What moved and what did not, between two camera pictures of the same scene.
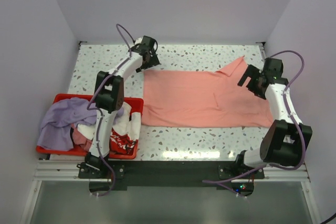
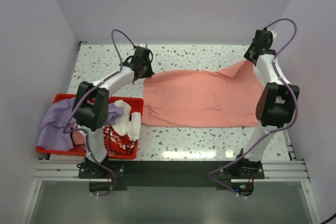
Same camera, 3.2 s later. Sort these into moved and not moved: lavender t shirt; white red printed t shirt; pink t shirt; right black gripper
Moved: right black gripper
Not moved: pink t shirt; white red printed t shirt; lavender t shirt
